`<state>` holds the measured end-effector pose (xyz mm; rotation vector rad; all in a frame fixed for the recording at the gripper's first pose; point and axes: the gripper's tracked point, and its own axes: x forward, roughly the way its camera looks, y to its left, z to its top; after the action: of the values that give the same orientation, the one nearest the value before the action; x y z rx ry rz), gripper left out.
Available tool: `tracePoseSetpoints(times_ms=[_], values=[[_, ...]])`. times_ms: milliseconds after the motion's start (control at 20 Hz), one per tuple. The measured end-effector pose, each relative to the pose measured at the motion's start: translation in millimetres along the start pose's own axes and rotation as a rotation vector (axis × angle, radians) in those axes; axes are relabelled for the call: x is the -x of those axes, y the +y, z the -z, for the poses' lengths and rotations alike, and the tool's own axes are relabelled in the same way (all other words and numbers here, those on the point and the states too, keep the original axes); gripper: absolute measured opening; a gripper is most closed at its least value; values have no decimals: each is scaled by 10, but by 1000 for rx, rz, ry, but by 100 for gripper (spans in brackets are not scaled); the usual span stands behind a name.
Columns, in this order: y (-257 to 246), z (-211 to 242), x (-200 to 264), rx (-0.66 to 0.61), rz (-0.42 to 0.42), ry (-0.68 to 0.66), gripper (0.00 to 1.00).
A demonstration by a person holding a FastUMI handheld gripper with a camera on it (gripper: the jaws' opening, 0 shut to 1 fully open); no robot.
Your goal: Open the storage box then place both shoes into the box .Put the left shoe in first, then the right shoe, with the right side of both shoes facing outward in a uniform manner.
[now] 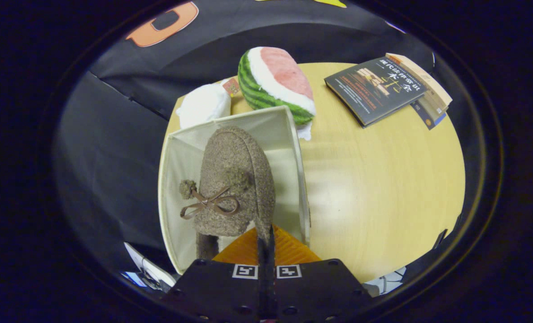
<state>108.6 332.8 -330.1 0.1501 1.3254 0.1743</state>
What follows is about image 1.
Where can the beige book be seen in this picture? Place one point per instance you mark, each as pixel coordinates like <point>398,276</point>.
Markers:
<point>432,87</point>

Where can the watermelon slice plush toy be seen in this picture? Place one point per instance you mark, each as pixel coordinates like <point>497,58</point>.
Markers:
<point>271,85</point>

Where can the grey and cream storage box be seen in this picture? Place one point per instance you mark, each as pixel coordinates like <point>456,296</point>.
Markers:
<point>181,161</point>

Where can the white plush toy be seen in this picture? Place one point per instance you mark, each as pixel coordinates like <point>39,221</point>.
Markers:
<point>203,105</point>

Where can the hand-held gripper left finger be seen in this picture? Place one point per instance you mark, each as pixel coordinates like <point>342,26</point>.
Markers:
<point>221,291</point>

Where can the brown fuzzy shoe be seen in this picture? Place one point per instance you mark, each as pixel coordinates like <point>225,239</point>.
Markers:
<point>235,152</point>

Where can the black paperback book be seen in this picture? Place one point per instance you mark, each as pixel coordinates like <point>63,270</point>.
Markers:
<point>374,89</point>

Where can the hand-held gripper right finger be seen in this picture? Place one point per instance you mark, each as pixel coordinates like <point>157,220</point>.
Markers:
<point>316,291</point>

